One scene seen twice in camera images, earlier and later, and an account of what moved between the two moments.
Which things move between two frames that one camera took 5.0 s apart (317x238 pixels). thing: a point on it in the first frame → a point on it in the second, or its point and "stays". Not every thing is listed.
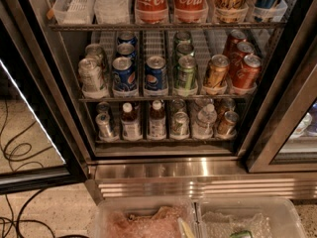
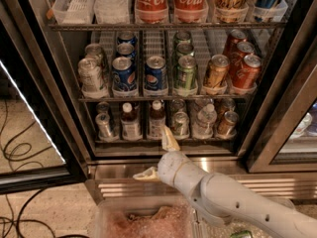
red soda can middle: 243,49 stays
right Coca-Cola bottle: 190,5 stays
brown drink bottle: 157,122 stays
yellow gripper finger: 184,229 → 150,175
